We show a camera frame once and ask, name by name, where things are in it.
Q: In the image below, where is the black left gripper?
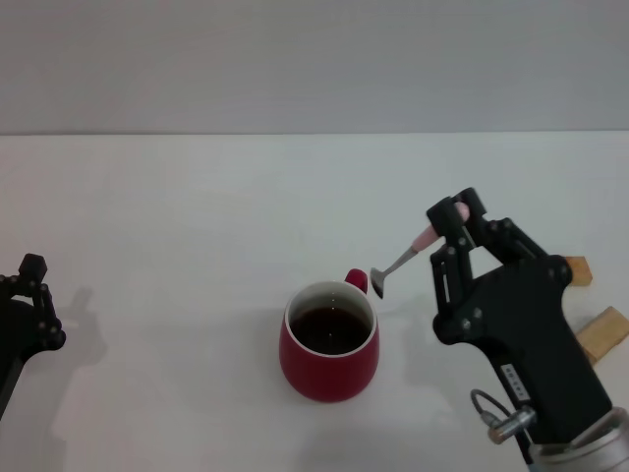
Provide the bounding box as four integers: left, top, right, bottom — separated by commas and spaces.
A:
0, 253, 68, 410

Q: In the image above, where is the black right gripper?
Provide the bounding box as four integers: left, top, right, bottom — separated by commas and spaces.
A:
425, 186, 615, 446

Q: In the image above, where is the pink handled metal spoon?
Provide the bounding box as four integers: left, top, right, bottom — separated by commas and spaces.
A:
370, 201, 471, 299

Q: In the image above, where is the plain wooden block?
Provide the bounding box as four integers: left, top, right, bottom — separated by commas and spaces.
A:
575, 306, 629, 366

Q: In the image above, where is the red ceramic mug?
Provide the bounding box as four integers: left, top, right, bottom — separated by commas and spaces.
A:
278, 267, 380, 404

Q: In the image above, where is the wooden block with orange stain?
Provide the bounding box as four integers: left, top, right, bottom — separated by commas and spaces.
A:
564, 256, 594, 287

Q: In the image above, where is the dark coffee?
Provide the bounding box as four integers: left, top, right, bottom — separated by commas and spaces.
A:
288, 307, 372, 355

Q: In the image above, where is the metal wrist cable plug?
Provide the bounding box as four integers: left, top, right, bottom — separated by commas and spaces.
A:
470, 387, 537, 444

